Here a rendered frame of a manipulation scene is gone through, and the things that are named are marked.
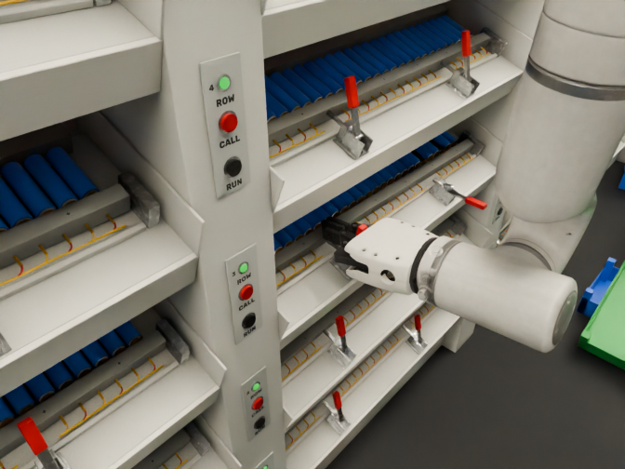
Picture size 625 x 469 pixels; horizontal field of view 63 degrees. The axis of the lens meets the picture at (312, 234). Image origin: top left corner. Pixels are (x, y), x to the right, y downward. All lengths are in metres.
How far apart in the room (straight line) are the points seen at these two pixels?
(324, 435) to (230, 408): 0.39
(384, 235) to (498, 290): 0.17
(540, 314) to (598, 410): 0.87
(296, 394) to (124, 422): 0.32
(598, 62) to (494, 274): 0.25
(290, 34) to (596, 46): 0.25
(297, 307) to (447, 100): 0.38
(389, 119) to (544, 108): 0.31
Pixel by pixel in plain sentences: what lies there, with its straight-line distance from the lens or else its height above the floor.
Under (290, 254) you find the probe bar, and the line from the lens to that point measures 0.71.
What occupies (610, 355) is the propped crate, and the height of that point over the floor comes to 0.04.
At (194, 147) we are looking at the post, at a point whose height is 0.84.
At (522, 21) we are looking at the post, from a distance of 0.99.
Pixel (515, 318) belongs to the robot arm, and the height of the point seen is 0.65.
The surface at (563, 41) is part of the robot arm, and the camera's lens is 0.43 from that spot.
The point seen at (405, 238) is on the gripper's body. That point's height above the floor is 0.65.
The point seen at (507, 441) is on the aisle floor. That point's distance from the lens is 1.29.
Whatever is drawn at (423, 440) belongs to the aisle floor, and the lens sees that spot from 1.24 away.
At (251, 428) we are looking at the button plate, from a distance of 0.73.
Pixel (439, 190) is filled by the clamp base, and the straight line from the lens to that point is 0.92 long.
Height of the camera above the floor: 1.03
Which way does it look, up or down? 36 degrees down
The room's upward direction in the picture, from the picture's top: straight up
